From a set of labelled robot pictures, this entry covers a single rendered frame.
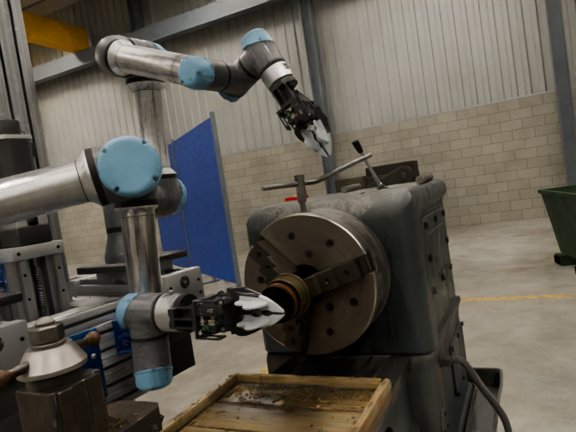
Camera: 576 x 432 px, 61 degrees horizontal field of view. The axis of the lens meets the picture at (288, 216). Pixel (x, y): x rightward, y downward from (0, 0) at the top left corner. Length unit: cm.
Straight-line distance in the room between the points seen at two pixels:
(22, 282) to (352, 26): 1090
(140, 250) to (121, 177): 22
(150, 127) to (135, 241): 51
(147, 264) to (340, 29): 1098
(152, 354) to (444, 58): 1049
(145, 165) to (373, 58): 1066
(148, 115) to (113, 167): 60
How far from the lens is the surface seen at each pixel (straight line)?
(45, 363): 65
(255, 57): 127
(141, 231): 113
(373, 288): 102
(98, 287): 154
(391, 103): 1127
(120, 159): 97
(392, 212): 115
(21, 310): 139
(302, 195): 109
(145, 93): 156
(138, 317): 102
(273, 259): 104
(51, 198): 101
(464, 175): 1093
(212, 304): 90
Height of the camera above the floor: 129
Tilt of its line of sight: 3 degrees down
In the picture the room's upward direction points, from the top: 9 degrees counter-clockwise
